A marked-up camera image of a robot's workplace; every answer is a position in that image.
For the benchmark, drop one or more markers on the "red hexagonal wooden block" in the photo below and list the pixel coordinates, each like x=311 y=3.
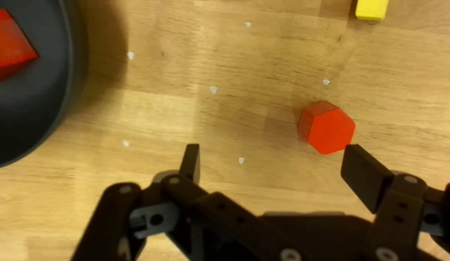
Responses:
x=327 y=126

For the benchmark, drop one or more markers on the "small yellow wooden block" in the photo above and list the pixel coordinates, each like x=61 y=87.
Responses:
x=372 y=9

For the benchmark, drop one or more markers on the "black bowl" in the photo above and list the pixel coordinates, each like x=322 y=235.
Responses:
x=41 y=106

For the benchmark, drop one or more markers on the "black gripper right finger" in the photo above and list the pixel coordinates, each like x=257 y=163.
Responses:
x=364 y=176

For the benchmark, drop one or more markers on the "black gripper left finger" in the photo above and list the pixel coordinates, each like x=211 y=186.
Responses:
x=190 y=164

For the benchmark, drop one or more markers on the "red triangular wooden block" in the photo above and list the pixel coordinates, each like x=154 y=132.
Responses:
x=7 y=48

